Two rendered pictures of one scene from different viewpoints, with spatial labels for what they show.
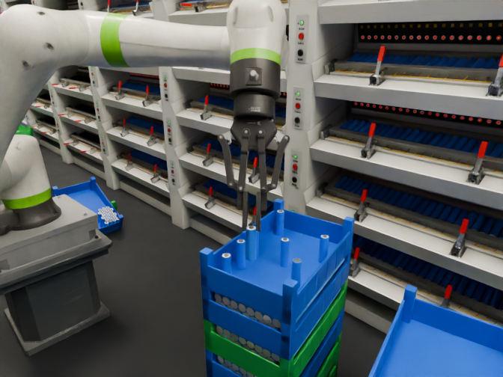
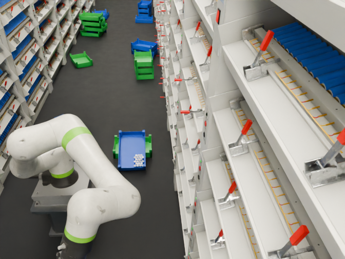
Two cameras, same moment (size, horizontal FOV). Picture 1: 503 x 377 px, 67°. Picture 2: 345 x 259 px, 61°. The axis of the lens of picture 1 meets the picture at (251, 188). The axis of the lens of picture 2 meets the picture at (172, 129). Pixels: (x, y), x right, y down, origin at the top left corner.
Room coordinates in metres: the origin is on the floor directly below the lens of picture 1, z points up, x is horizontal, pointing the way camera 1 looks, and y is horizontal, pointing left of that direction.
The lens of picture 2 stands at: (0.49, -0.53, 1.57)
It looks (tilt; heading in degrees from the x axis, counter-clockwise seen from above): 37 degrees down; 39
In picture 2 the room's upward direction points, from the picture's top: 3 degrees clockwise
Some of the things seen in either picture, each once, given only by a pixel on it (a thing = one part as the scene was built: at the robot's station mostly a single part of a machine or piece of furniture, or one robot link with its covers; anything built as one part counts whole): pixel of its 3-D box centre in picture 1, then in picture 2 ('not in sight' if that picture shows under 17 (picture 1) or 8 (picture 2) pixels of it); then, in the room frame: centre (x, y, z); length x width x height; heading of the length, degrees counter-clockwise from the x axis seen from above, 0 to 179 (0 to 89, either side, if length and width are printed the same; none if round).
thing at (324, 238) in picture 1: (323, 248); not in sight; (0.70, -0.15, 0.44); 0.02 x 0.02 x 0.06
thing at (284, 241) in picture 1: (284, 251); not in sight; (0.68, -0.07, 0.44); 0.02 x 0.02 x 0.06
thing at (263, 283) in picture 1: (283, 250); not in sight; (0.69, -0.07, 0.44); 0.30 x 0.20 x 0.08; 147
